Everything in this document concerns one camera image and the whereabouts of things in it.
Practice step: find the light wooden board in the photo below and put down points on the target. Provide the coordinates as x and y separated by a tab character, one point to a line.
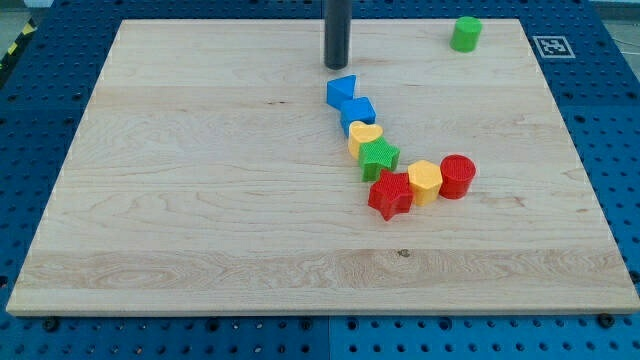
209	176

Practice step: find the yellow heart block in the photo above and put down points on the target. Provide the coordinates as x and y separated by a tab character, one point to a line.
360	133

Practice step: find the black bolt front left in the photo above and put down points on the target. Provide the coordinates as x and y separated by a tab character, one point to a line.
50	324

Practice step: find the red cylinder block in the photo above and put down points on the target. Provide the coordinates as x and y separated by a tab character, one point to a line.
458	172

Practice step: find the red star block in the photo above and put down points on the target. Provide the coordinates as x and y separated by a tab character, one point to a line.
391	194

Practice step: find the green cylinder block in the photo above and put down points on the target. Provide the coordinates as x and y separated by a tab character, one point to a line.
466	33

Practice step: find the white fiducial marker tag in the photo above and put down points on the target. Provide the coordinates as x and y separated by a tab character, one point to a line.
553	47

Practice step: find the black bolt front right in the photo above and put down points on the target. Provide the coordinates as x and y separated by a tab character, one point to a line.
606	320

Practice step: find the blue cube block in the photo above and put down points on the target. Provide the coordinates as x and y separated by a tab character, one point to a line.
358	109

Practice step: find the black bolt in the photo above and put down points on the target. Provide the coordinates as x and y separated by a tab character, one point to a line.
606	320
50	324

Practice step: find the blue triangle block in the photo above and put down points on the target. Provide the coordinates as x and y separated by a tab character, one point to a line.
340	90

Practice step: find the green star block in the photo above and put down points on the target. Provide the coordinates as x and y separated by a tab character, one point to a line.
376	156

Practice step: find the yellow hexagon block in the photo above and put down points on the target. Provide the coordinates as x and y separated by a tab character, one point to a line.
425	181

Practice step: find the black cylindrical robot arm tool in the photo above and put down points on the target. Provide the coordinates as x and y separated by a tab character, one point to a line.
337	21

